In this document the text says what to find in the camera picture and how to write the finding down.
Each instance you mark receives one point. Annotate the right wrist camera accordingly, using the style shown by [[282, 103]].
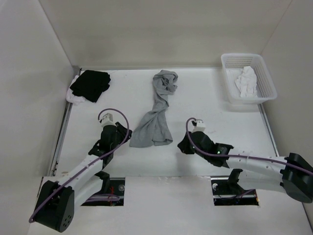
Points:
[[198, 125]]

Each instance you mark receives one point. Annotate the grey tank top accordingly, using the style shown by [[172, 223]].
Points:
[[153, 130]]

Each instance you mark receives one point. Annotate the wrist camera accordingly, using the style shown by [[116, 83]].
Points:
[[107, 120], [198, 125]]

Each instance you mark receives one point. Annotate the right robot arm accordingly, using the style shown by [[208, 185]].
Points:
[[291, 175]]

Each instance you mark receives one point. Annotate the folded white tank top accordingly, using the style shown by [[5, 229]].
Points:
[[71, 98]]

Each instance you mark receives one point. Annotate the white plastic basket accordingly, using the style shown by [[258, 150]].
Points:
[[232, 65]]

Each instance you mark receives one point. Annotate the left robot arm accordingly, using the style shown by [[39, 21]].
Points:
[[59, 199]]

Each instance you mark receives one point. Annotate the folded black tank top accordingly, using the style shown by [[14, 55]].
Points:
[[91, 84]]

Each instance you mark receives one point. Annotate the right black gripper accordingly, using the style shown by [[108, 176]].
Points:
[[184, 147]]

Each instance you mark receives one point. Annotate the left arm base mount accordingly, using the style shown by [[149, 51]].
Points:
[[112, 195]]

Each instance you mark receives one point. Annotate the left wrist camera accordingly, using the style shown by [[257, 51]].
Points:
[[107, 120]]

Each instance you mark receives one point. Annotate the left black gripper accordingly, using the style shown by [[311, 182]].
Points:
[[122, 131]]

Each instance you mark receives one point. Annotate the crumpled white tank top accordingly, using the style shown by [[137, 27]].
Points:
[[246, 83]]

